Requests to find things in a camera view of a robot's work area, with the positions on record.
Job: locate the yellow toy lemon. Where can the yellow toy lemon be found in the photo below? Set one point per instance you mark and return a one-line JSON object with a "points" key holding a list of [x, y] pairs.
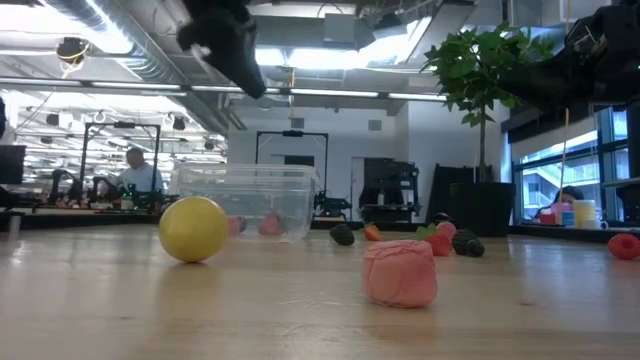
{"points": [[193, 230]]}

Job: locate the black toy blackberry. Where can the black toy blackberry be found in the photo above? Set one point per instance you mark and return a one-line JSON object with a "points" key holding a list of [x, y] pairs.
{"points": [[342, 234], [462, 239]]}

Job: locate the grey wall vent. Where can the grey wall vent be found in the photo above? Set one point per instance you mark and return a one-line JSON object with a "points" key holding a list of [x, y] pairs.
{"points": [[375, 125], [297, 123]]}

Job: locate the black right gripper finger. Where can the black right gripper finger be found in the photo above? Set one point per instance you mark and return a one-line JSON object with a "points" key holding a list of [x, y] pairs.
{"points": [[540, 82]]}

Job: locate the black equipment rack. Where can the black equipment rack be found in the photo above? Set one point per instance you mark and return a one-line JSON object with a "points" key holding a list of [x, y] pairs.
{"points": [[385, 180]]}

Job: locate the yellow white cup stack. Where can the yellow white cup stack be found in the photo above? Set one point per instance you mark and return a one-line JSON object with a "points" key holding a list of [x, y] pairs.
{"points": [[585, 212]]}

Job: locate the black yellow ceiling device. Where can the black yellow ceiling device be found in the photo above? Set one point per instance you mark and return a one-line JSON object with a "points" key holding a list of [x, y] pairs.
{"points": [[72, 50]]}

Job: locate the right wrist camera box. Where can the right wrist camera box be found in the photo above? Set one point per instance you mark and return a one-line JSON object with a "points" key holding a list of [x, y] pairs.
{"points": [[585, 35]]}

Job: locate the red plastic cup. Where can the red plastic cup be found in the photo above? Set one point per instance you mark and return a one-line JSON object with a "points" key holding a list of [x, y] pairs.
{"points": [[547, 219]]}

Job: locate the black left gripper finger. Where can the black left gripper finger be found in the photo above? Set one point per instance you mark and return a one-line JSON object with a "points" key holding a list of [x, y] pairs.
{"points": [[242, 60]]}

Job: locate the black plant pot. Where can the black plant pot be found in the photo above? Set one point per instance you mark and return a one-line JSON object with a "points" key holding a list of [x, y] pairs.
{"points": [[482, 210]]}

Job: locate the person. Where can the person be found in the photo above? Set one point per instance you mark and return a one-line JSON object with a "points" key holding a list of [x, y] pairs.
{"points": [[570, 192], [142, 177]]}

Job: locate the pink plastic cup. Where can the pink plastic cup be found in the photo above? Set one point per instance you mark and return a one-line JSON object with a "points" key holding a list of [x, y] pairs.
{"points": [[560, 207]]}

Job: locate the red toy raspberry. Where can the red toy raspberry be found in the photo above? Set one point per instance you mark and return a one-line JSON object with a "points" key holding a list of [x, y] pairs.
{"points": [[624, 246]]}

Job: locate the clear plastic tupperware container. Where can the clear plastic tupperware container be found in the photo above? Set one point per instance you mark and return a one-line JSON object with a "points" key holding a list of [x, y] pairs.
{"points": [[295, 190]]}

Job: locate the black background robot arm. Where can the black background robot arm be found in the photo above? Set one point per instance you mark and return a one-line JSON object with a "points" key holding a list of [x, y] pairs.
{"points": [[330, 205], [100, 190], [60, 185]]}

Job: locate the green leafy potted tree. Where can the green leafy potted tree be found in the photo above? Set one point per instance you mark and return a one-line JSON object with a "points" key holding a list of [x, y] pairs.
{"points": [[470, 70]]}

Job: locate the black leaning panel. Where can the black leaning panel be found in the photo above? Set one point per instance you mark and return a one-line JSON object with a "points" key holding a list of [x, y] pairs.
{"points": [[445, 190]]}

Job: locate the black computer monitor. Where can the black computer monitor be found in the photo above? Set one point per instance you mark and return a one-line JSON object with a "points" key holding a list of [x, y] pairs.
{"points": [[11, 165]]}

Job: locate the pink toy raspberry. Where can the pink toy raspberry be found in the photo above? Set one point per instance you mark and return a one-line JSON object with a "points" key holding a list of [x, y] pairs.
{"points": [[447, 228]]}

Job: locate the small dark toy berry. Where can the small dark toy berry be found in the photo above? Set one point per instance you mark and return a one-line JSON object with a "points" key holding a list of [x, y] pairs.
{"points": [[477, 249]]}

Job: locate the large ribbed air duct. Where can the large ribbed air duct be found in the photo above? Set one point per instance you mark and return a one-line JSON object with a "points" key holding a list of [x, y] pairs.
{"points": [[130, 45]]}

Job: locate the grey ceiling unit box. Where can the grey ceiling unit box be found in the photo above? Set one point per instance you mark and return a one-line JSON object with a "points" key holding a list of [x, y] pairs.
{"points": [[340, 27]]}

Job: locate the large red toy strawberry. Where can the large red toy strawberry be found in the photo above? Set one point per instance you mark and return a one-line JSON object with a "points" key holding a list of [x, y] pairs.
{"points": [[270, 225]]}

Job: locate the blue plastic cup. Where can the blue plastic cup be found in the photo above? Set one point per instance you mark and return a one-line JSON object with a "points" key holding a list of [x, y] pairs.
{"points": [[568, 218]]}

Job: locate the black aluminium table frame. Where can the black aluminium table frame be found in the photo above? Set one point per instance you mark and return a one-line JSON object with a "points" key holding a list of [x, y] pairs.
{"points": [[550, 233]]}

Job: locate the small red toy strawberry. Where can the small red toy strawberry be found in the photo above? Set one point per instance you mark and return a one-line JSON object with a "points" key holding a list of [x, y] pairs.
{"points": [[372, 233]]}

